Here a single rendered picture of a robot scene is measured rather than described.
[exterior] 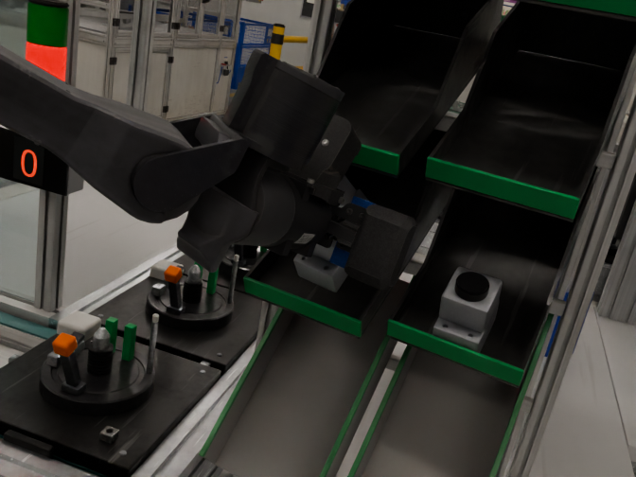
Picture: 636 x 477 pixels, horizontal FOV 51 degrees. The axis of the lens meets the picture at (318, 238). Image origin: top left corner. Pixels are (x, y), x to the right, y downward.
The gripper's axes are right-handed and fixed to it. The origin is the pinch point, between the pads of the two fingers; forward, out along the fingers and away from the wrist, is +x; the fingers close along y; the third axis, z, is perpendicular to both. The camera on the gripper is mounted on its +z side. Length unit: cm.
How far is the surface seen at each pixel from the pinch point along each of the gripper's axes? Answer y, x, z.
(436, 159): -7.0, 1.4, 8.3
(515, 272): -14.3, 18.0, 0.8
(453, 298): -12.2, 4.6, -2.7
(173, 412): 17.0, 13.6, -30.8
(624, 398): -32, 91, -19
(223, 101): 434, 579, 27
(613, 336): -26, 121, -11
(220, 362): 20.5, 26.8, -27.3
